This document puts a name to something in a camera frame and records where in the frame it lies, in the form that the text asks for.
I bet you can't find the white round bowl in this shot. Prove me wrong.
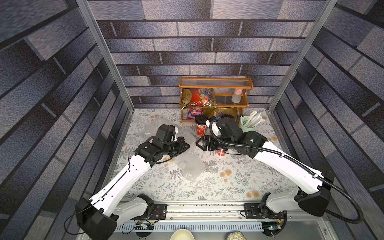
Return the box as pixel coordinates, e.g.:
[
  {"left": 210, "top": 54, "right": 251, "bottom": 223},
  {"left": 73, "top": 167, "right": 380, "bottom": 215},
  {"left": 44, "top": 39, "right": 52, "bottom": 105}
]
[{"left": 170, "top": 229, "right": 195, "bottom": 240}]

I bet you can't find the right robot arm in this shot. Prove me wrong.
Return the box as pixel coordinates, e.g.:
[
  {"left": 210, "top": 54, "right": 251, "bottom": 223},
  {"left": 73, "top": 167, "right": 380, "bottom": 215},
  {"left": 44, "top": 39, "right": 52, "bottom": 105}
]
[{"left": 196, "top": 131, "right": 333, "bottom": 219}]

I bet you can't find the wooden shelf rack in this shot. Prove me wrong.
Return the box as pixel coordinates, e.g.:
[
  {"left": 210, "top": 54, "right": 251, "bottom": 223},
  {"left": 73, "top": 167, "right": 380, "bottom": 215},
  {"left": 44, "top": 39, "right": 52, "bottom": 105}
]
[{"left": 179, "top": 77, "right": 254, "bottom": 116}]

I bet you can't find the pink capped white bottle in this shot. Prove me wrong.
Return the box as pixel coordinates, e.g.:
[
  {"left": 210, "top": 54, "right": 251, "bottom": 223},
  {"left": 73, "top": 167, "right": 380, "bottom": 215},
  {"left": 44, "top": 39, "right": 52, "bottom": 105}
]
[{"left": 231, "top": 89, "right": 243, "bottom": 104}]

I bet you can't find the black corrugated cable conduit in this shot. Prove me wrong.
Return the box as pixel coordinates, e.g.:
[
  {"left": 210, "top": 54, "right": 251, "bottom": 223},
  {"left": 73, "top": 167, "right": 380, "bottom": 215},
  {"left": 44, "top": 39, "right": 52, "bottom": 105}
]
[{"left": 209, "top": 119, "right": 364, "bottom": 225}]

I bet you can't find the pink snack packet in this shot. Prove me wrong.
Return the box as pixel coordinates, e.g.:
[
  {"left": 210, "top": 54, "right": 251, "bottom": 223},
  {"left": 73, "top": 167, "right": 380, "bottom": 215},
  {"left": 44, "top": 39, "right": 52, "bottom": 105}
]
[{"left": 187, "top": 108, "right": 203, "bottom": 120}]

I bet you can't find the green plastic straw cup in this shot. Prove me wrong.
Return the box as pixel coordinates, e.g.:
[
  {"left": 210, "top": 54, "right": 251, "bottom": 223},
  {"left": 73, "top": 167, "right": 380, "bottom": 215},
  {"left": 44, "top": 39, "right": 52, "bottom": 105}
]
[{"left": 239, "top": 116, "right": 257, "bottom": 133}]

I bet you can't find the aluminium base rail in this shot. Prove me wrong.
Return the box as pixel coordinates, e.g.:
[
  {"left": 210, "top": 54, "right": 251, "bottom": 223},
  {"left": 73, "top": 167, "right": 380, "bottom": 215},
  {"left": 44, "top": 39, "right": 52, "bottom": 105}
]
[{"left": 115, "top": 201, "right": 330, "bottom": 238}]

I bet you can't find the black lid milk tea cup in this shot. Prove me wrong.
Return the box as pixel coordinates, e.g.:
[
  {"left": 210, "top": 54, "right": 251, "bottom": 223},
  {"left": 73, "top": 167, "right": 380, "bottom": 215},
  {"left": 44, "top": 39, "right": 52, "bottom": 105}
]
[{"left": 195, "top": 114, "right": 208, "bottom": 137}]

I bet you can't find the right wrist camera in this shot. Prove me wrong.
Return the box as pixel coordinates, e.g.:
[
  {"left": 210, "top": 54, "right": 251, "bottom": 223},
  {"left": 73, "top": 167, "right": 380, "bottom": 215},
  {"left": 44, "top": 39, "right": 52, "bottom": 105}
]
[{"left": 211, "top": 117, "right": 245, "bottom": 143}]

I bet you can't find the red milk tea cup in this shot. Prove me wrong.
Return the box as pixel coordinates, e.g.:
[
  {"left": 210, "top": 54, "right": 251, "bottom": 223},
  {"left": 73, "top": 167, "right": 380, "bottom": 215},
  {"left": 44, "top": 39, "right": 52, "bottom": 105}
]
[{"left": 217, "top": 150, "right": 226, "bottom": 157}]

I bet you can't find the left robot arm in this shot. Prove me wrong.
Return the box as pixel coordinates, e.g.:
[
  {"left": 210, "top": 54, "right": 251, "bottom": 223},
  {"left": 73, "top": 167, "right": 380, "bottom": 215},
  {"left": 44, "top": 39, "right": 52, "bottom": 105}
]
[{"left": 76, "top": 137, "right": 190, "bottom": 240}]

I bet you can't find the patterned round object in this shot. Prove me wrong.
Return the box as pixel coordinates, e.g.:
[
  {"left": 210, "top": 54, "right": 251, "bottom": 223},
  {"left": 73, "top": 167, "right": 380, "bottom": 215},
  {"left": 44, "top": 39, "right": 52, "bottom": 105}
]
[{"left": 226, "top": 231, "right": 247, "bottom": 240}]

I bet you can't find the gold snack bag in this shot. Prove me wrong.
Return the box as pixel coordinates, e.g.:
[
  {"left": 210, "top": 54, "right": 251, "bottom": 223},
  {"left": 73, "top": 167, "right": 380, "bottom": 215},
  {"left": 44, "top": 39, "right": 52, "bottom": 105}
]
[{"left": 181, "top": 89, "right": 193, "bottom": 109}]

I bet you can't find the translucent plastic carrier bag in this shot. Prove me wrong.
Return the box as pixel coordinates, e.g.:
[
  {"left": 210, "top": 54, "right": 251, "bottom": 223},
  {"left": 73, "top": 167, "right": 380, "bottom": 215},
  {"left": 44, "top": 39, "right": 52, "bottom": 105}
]
[{"left": 140, "top": 118, "right": 205, "bottom": 181}]

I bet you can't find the red snack bag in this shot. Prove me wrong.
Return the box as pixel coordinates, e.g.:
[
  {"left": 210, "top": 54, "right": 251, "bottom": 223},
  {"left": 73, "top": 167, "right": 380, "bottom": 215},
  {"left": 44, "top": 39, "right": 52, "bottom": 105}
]
[{"left": 189, "top": 88, "right": 217, "bottom": 108}]

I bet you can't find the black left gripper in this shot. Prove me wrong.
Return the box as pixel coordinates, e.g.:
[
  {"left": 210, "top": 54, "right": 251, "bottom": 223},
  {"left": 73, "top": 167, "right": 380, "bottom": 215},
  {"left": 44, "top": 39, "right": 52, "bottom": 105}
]
[{"left": 162, "top": 136, "right": 192, "bottom": 157}]

